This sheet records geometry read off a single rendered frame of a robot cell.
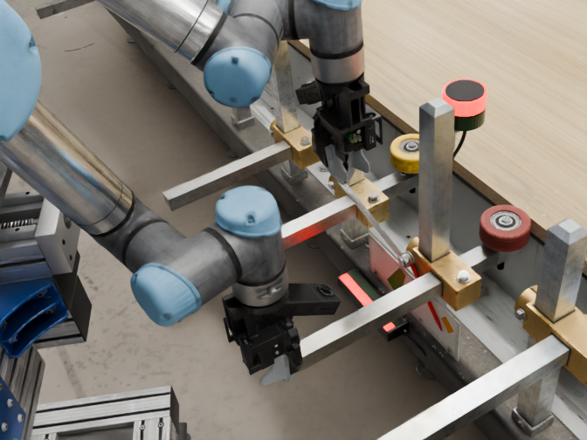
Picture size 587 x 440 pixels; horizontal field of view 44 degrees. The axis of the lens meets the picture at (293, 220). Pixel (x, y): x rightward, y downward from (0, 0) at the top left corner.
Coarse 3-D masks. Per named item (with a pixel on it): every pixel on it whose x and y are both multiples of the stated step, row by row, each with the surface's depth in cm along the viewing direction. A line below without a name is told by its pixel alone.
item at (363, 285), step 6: (354, 270) 140; (354, 276) 139; (360, 276) 139; (360, 282) 138; (366, 282) 137; (366, 288) 136; (372, 288) 136; (372, 294) 135; (378, 294) 135; (396, 324) 129
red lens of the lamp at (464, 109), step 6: (444, 90) 101; (486, 90) 100; (444, 96) 100; (486, 96) 99; (450, 102) 99; (456, 102) 98; (462, 102) 98; (468, 102) 98; (474, 102) 98; (480, 102) 99; (486, 102) 100; (456, 108) 99; (462, 108) 99; (468, 108) 99; (474, 108) 99; (480, 108) 99; (456, 114) 100; (462, 114) 99; (468, 114) 99; (474, 114) 99
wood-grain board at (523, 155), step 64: (384, 0) 178; (448, 0) 174; (512, 0) 170; (576, 0) 167; (384, 64) 156; (448, 64) 153; (512, 64) 150; (576, 64) 148; (512, 128) 135; (576, 128) 132; (512, 192) 122; (576, 192) 120
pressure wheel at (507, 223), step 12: (492, 216) 118; (504, 216) 116; (516, 216) 117; (528, 216) 117; (480, 228) 117; (492, 228) 115; (504, 228) 115; (516, 228) 115; (528, 228) 114; (492, 240) 115; (504, 240) 114; (516, 240) 114
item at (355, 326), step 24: (480, 264) 117; (408, 288) 114; (432, 288) 114; (360, 312) 112; (384, 312) 111; (408, 312) 114; (312, 336) 109; (336, 336) 109; (360, 336) 111; (312, 360) 108
